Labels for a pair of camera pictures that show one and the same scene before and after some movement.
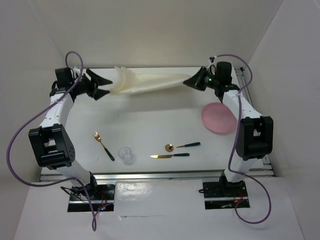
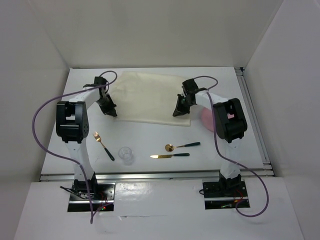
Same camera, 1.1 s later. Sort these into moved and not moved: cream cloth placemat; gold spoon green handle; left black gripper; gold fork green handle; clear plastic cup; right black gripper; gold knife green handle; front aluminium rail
Moved: cream cloth placemat; right black gripper; left black gripper
Not moved: gold spoon green handle; gold knife green handle; gold fork green handle; clear plastic cup; front aluminium rail
